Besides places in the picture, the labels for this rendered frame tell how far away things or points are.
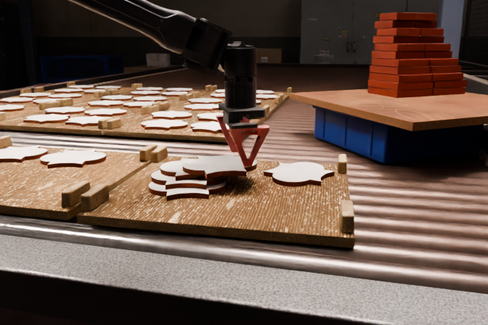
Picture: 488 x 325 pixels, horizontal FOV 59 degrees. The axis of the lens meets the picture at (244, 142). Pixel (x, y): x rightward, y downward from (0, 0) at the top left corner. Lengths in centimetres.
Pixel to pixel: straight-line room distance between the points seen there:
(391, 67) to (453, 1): 120
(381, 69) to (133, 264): 92
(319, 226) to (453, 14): 190
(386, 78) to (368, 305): 85
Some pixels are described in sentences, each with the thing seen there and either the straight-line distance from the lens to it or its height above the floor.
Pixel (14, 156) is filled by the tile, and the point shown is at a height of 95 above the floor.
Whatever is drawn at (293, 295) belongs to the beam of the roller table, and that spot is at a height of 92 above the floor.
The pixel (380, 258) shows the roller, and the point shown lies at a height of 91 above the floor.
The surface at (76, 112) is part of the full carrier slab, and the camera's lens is 164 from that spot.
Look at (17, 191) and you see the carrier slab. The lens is 84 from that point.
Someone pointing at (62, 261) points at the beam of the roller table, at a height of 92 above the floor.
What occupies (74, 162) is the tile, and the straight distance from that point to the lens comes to 96.
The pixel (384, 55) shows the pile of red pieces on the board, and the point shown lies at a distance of 127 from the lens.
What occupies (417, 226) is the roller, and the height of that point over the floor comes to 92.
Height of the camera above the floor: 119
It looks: 13 degrees down
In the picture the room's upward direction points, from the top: straight up
